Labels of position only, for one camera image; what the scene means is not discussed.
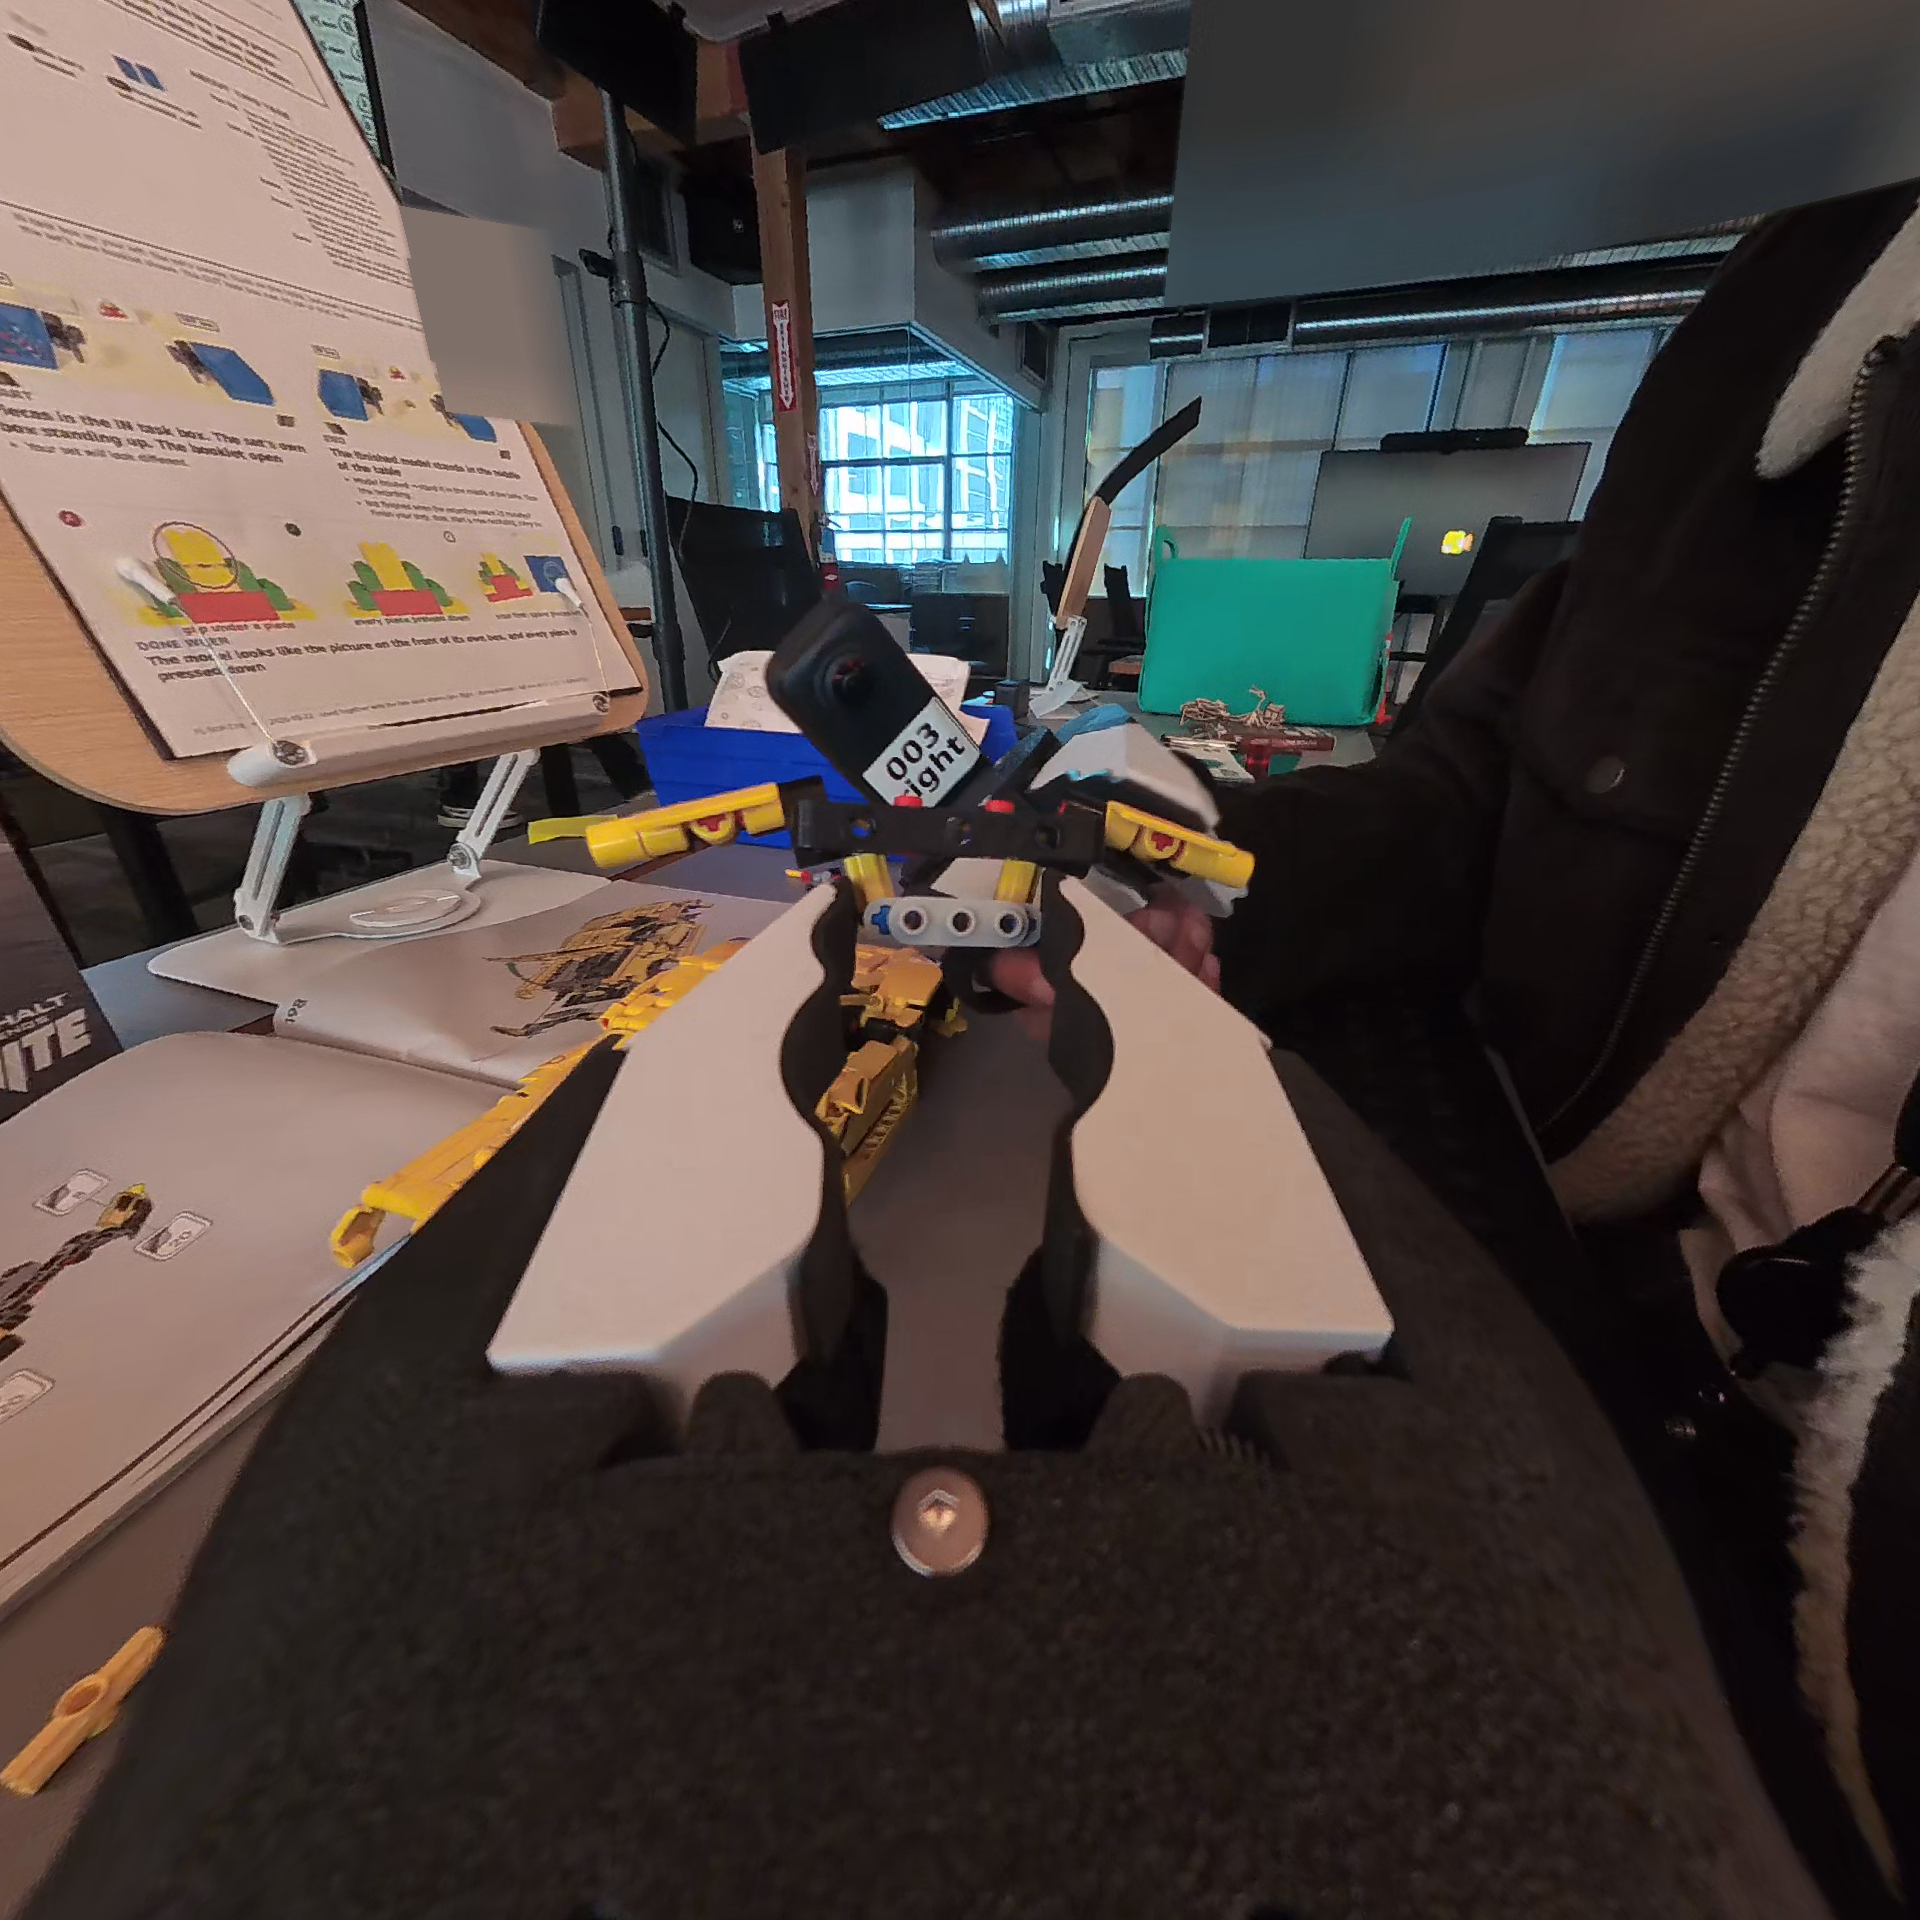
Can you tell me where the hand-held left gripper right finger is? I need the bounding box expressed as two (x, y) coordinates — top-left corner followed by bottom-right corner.
(996, 878), (1396, 1450)

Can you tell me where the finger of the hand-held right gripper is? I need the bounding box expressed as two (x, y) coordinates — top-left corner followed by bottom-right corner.
(1036, 724), (1227, 827)

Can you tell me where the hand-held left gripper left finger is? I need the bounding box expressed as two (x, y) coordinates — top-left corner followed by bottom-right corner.
(486, 883), (890, 1450)

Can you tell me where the black yellow brick subassembly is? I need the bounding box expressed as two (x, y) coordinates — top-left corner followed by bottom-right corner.
(586, 784), (1257, 951)

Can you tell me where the person's right forearm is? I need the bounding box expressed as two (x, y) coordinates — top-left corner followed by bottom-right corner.
(1199, 555), (1636, 1143)

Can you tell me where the grey desk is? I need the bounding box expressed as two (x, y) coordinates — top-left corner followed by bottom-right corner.
(0, 831), (1081, 1920)

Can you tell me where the person's right hand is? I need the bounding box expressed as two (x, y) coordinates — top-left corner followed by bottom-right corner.
(983, 900), (1226, 1047)

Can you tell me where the patterned white paper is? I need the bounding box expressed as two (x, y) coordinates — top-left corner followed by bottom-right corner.
(703, 652), (973, 741)

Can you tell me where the small brown model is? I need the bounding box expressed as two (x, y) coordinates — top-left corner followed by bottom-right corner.
(1174, 688), (1335, 755)

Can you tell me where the blue plastic bin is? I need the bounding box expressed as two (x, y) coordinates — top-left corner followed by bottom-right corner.
(638, 696), (1037, 848)

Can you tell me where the teal plastic tote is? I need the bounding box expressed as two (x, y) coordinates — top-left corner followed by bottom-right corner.
(1135, 517), (1419, 724)

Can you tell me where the yellow brick car model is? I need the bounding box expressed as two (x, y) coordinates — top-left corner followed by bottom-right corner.
(330, 938), (969, 1269)

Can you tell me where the black metal pole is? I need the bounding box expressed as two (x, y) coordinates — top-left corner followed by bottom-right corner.
(597, 88), (694, 706)

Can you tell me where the large display screen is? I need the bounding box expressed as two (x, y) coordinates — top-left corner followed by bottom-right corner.
(1303, 438), (1595, 565)

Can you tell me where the open instruction booklet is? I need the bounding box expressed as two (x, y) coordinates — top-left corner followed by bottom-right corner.
(0, 887), (805, 1622)

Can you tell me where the person's torso in jacket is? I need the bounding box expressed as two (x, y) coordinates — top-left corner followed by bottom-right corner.
(1410, 181), (1920, 1920)

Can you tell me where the black overhead panel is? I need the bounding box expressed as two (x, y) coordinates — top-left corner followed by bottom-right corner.
(742, 0), (985, 154)

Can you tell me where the car set box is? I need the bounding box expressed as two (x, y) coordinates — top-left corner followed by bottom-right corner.
(0, 838), (126, 1124)

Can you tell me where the printed instruction sheet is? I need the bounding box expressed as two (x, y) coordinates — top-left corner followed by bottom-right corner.
(0, 0), (615, 758)

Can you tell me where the yellow brick connector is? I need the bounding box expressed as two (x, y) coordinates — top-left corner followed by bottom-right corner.
(0, 1628), (167, 1796)

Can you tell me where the wooden post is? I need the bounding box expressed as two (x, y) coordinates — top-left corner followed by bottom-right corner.
(749, 141), (825, 579)

